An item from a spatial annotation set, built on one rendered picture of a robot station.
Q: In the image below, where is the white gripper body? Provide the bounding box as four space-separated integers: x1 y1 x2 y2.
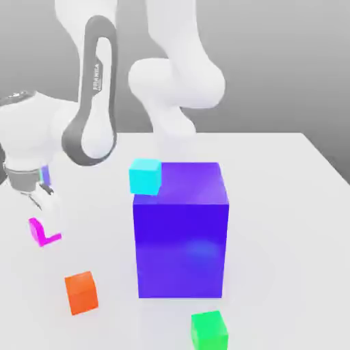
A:
19 187 63 223

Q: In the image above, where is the small magenta cube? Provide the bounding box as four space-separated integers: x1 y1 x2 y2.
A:
28 217 63 248

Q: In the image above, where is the small orange cube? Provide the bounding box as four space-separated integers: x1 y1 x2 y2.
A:
64 270 100 317

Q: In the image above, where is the small cyan cube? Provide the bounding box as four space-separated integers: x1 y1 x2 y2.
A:
128 157 163 197

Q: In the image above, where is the small green cube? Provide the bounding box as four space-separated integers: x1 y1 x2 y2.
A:
190 310 230 350

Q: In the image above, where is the large purple box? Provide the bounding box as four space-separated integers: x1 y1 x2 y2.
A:
132 161 230 299

